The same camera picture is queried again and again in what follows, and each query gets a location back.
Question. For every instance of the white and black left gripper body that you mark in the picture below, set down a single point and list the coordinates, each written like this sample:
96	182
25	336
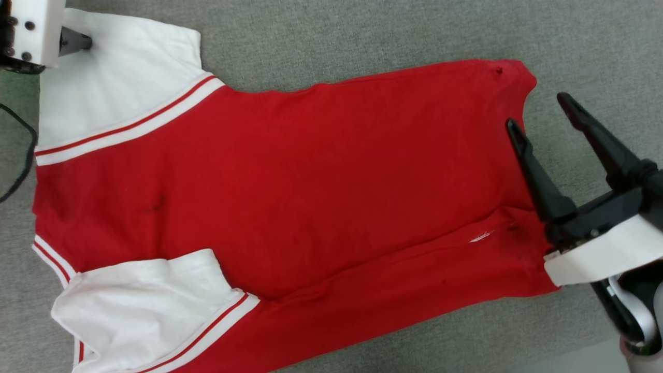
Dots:
36	28

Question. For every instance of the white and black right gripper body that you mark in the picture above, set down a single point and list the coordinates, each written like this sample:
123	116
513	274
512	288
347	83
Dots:
601	243

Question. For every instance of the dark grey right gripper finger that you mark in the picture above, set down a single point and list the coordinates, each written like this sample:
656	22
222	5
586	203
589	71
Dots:
606	145
541	181

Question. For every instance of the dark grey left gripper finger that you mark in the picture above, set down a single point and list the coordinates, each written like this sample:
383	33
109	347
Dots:
75	41

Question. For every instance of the red and white shirt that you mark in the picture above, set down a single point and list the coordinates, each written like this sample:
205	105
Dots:
311	197

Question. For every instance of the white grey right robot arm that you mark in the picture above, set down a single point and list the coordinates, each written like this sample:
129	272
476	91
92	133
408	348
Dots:
634	311

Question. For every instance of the grey felt surface cover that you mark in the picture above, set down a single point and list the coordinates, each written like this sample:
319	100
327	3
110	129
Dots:
336	36

